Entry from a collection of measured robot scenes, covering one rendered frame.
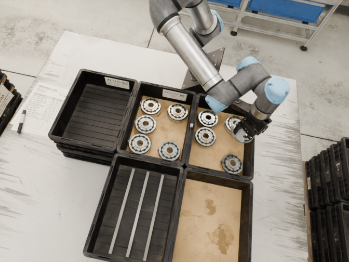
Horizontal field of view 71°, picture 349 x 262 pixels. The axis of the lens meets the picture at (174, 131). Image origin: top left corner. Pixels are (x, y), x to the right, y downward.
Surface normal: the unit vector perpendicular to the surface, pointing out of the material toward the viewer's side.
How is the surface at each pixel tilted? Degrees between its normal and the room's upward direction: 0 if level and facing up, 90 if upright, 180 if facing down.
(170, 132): 0
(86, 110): 0
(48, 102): 0
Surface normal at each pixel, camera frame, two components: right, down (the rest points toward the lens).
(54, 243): 0.10, -0.47
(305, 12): -0.18, 0.86
